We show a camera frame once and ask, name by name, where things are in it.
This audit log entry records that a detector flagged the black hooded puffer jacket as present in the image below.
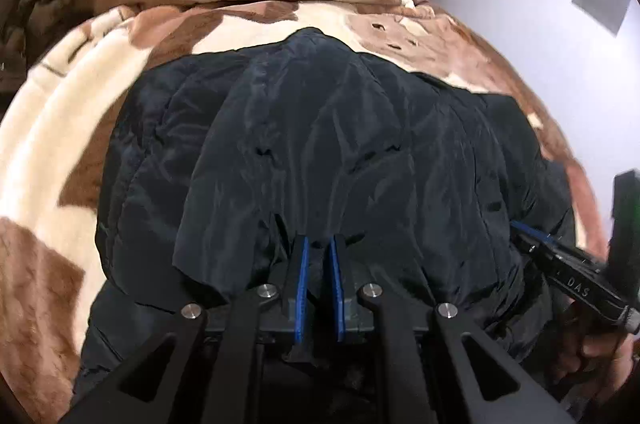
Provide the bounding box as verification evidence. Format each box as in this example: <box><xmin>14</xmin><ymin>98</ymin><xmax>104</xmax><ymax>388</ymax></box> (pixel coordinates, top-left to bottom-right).
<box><xmin>65</xmin><ymin>28</ymin><xmax>574</xmax><ymax>423</ymax></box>

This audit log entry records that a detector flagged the person's right hand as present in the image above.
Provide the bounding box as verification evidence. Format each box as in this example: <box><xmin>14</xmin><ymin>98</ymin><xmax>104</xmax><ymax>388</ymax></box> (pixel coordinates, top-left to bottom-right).
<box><xmin>552</xmin><ymin>300</ymin><xmax>636</xmax><ymax>404</ymax></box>

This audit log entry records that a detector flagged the brown cream paw print blanket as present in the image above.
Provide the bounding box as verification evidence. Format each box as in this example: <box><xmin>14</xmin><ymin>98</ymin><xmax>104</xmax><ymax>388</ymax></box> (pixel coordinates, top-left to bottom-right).
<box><xmin>1</xmin><ymin>0</ymin><xmax>608</xmax><ymax>423</ymax></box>

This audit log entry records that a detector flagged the brown puffer jacket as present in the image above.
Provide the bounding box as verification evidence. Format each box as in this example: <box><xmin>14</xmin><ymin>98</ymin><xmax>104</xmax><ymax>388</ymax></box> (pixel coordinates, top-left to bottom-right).
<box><xmin>1</xmin><ymin>0</ymin><xmax>77</xmax><ymax>94</ymax></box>

